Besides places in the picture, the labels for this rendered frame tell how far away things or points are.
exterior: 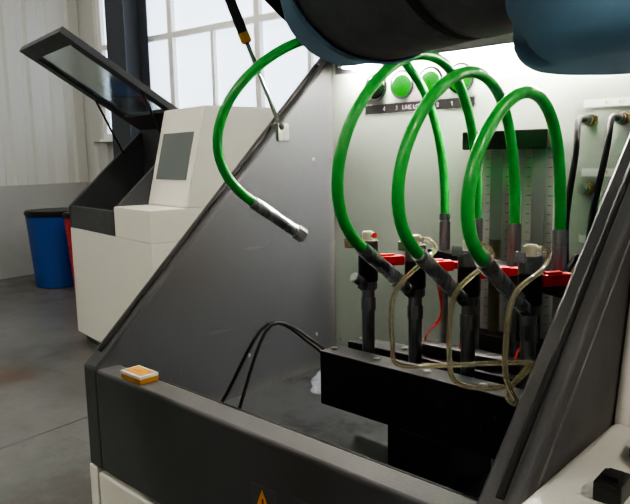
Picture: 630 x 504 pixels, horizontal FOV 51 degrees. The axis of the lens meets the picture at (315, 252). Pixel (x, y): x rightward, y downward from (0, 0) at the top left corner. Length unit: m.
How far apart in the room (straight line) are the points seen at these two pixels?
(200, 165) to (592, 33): 3.62
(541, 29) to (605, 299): 0.53
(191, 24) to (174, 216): 3.60
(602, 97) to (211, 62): 5.84
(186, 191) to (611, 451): 3.28
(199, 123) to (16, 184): 4.39
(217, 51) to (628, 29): 6.57
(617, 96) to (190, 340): 0.75
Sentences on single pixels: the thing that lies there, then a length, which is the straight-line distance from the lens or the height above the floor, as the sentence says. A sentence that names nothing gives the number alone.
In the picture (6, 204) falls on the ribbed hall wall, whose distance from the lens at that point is 7.87.
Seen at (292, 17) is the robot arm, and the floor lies 1.32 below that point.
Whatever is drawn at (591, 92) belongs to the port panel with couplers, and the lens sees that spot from 1.06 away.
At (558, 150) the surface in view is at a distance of 0.84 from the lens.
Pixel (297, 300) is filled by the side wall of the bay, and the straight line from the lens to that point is 1.28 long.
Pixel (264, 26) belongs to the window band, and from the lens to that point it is 6.34.
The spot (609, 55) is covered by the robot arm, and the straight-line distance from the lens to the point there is 0.20.
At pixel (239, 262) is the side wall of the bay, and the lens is 1.17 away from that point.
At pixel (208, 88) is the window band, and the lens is 6.79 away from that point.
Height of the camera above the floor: 1.26
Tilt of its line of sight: 8 degrees down
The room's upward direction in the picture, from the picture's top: 1 degrees counter-clockwise
